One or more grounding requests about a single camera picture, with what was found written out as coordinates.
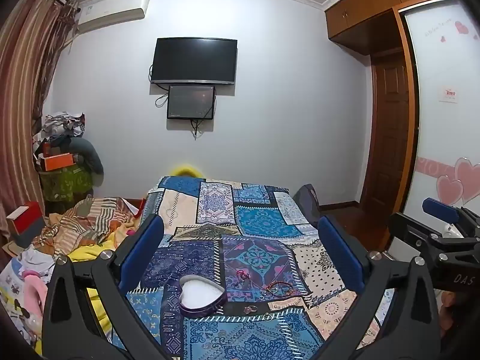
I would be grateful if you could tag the brown striped curtain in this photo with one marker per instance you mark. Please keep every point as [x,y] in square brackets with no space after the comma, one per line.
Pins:
[26,93]

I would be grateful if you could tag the yellow item behind bed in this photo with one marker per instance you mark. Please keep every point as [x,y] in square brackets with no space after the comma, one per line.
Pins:
[186,170]

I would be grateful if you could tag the heart-shaped purple tin box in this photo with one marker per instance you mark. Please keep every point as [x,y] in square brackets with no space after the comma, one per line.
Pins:
[200,294]

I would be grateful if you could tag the red label sticker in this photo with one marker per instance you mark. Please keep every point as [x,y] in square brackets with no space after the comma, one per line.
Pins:
[450,93]

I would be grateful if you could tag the white air conditioner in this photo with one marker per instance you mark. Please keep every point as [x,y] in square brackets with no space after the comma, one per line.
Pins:
[112,13]

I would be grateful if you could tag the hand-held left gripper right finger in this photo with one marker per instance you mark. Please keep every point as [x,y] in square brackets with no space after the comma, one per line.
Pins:
[339,251]

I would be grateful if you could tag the wooden overhead cabinets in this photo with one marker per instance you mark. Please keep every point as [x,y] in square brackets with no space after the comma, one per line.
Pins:
[360,11]

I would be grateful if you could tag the pink plush item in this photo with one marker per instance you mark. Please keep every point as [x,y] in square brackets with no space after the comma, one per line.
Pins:
[35,294]

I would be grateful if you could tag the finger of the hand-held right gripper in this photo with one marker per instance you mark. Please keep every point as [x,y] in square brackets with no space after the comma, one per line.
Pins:
[408,228]
[438,210]

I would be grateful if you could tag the red and white box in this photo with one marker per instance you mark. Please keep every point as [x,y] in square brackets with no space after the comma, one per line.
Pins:
[24,217]

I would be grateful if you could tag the orange box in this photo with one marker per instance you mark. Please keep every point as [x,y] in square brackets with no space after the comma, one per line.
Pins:
[56,161]

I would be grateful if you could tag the person's right hand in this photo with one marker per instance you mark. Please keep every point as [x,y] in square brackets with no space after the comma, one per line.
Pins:
[447,311]

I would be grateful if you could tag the grey pillow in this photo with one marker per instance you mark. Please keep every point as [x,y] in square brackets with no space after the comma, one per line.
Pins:
[88,155]

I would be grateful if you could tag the blue patchwork blanket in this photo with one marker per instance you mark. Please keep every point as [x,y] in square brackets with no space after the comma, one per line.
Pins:
[255,221]

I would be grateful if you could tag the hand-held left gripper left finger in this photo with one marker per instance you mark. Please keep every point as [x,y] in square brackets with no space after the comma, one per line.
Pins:
[144,249]

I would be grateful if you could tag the white heart-print sliding door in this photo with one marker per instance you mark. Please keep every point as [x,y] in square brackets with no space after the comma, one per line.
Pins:
[442,135]

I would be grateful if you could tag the black wall television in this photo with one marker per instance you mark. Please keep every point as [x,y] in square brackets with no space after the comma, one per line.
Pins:
[194,60]

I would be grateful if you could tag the brown wooden door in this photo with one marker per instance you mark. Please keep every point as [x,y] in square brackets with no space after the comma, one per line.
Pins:
[388,131]

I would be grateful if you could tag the small black wall monitor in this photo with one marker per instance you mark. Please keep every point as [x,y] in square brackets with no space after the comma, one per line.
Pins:
[190,102]

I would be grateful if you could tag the pile of clothes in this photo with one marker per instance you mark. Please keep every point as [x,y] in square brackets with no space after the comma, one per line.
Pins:
[58,129]

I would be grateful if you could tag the striped orange blanket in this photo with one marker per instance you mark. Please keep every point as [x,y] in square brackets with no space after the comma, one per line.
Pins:
[86,221]

